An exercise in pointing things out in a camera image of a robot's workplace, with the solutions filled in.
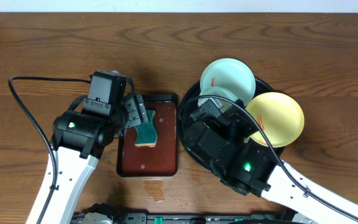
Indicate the dark red rectangular tray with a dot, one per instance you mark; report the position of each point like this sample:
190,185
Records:
151,160

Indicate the light green plate front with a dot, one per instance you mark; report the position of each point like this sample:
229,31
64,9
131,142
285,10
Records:
220,91

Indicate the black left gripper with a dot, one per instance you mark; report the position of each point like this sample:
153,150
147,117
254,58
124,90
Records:
138,111

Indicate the black round tray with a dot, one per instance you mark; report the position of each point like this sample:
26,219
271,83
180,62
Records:
185,107

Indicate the green yellow sponge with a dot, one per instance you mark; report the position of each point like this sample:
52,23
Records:
146,132

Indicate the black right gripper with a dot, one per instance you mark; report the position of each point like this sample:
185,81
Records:
240,122

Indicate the light green plate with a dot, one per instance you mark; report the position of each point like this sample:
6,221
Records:
232,75
220,91

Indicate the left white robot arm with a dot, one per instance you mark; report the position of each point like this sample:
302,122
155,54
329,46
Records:
78,142

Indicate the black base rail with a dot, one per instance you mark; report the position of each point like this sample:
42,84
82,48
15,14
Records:
103,213

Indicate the light green plate back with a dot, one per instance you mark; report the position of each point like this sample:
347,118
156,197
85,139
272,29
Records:
232,75

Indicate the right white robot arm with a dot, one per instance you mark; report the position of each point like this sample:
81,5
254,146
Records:
248,168

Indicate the yellow plate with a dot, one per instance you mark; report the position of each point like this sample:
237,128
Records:
279,116

